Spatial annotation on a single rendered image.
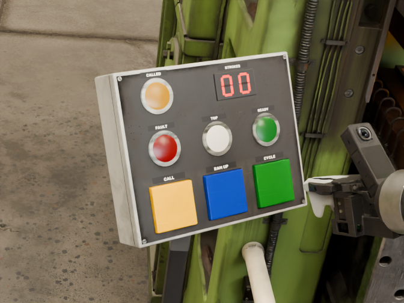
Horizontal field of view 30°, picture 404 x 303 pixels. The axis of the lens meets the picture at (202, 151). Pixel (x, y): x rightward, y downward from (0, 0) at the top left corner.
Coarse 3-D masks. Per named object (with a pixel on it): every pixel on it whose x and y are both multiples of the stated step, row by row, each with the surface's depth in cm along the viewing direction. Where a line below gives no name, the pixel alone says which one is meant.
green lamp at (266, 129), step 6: (264, 120) 131; (270, 120) 131; (258, 126) 130; (264, 126) 131; (270, 126) 131; (276, 126) 132; (258, 132) 130; (264, 132) 131; (270, 132) 131; (276, 132) 132; (264, 138) 131; (270, 138) 131
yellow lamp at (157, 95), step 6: (150, 84) 120; (156, 84) 120; (162, 84) 121; (150, 90) 120; (156, 90) 120; (162, 90) 121; (150, 96) 120; (156, 96) 120; (162, 96) 121; (168, 96) 122; (150, 102) 120; (156, 102) 120; (162, 102) 121; (156, 108) 120; (162, 108) 121
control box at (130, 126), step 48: (144, 96) 119; (192, 96) 124; (240, 96) 128; (288, 96) 134; (144, 144) 120; (192, 144) 124; (240, 144) 129; (288, 144) 134; (144, 192) 120; (144, 240) 120
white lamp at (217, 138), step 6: (216, 126) 126; (210, 132) 125; (216, 132) 126; (222, 132) 127; (210, 138) 125; (216, 138) 126; (222, 138) 127; (228, 138) 127; (210, 144) 125; (216, 144) 126; (222, 144) 127; (216, 150) 126
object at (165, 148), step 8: (160, 136) 121; (168, 136) 122; (160, 144) 121; (168, 144) 121; (176, 144) 122; (160, 152) 121; (168, 152) 121; (176, 152) 122; (160, 160) 121; (168, 160) 122
